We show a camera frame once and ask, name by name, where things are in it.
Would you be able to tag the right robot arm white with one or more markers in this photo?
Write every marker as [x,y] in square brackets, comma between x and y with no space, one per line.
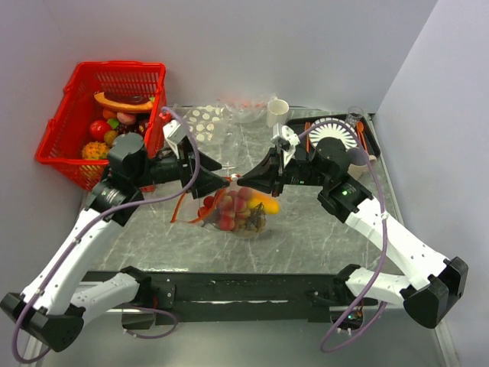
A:
[430,283]

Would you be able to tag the brown longan bunch toy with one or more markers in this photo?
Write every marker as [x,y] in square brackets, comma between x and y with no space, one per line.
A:
[251,220]

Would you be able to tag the green leaf toy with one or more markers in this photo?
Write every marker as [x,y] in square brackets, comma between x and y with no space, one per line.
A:
[114,123]

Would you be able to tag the orange plastic spoon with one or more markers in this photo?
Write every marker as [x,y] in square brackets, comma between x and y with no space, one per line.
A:
[360,133]

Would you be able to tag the polka dot zip bag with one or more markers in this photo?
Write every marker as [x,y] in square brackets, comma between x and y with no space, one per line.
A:
[210,124]

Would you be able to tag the beige mug purple inside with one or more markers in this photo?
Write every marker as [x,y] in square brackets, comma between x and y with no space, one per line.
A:
[358,163]

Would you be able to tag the black serving tray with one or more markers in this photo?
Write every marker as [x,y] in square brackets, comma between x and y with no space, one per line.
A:
[297,124]

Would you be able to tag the orange plastic fork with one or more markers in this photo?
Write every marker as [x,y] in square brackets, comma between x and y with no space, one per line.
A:
[307,141]

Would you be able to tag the crumpled clear plastic bag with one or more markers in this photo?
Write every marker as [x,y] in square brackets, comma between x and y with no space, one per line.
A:
[245,109]

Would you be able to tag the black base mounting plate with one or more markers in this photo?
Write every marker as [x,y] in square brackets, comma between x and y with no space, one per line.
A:
[227,297]

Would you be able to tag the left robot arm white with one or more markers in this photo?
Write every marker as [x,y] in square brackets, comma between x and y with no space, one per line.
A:
[50,308]

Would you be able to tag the clear drinking glass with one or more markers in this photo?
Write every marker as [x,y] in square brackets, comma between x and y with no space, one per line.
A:
[354,115]

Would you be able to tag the red lychee bunch toy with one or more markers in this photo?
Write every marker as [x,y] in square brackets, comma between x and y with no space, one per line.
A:
[220,210]

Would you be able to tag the spiky yellow fruit toy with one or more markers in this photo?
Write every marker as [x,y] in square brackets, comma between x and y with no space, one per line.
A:
[95,150]

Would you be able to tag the orange mango toy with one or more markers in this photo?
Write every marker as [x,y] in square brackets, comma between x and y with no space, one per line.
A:
[270,205]

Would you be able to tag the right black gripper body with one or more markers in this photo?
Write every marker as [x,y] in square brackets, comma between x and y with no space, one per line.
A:
[299,171]

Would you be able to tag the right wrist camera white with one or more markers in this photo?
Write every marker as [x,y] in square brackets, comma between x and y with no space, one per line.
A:
[286,141]

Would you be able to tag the red apple toy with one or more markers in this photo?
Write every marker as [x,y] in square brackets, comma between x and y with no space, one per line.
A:
[98,129]

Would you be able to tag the brown kiwi toy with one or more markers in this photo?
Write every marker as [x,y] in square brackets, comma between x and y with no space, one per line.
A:
[109,137]

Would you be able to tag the striped white plate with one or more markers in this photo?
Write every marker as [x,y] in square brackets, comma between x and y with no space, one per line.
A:
[329,127]

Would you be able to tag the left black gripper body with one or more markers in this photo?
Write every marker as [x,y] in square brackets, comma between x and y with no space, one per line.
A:
[168,168]

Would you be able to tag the aluminium rail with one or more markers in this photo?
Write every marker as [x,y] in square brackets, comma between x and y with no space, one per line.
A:
[35,348]

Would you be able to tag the cream ceramic mug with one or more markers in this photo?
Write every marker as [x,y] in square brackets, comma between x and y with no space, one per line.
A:
[277,112]

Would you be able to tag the pink peach toy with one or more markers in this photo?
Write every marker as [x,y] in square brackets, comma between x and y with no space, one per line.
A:
[126,118]

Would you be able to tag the clear zip bag orange zipper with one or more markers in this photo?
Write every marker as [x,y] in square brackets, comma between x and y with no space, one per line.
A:
[186,208]

